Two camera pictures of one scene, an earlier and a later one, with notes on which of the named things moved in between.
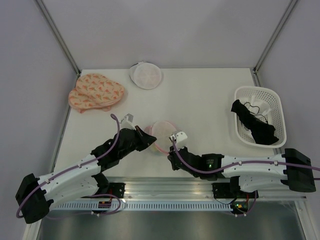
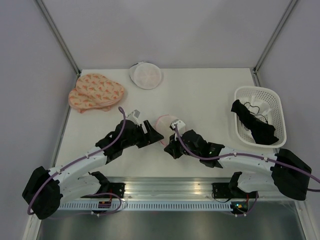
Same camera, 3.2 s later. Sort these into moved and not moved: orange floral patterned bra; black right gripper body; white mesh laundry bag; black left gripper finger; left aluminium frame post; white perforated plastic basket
Moved: black left gripper finger; black right gripper body
Not moved: white perforated plastic basket; white mesh laundry bag; orange floral patterned bra; left aluminium frame post
